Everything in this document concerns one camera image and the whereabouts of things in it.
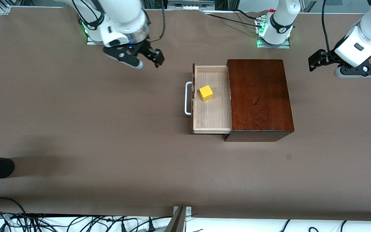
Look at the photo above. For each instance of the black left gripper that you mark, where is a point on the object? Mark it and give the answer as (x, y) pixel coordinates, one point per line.
(329, 54)

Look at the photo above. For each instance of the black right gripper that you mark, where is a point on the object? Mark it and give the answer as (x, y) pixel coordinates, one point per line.
(145, 49)

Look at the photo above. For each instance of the yellow cube block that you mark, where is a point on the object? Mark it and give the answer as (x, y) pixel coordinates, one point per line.
(206, 93)

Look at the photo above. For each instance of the dark brown wooden cabinet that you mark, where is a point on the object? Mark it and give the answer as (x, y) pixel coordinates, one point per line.
(259, 96)

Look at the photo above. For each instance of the aluminium rail with sockets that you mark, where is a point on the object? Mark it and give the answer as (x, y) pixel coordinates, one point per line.
(190, 6)

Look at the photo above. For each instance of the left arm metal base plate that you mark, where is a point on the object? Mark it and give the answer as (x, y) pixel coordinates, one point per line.
(262, 45)

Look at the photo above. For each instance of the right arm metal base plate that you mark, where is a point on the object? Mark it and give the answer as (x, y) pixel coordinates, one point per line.
(90, 41)

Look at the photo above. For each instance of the grey metal table bracket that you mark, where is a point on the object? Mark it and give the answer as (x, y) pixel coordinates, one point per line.
(177, 222)

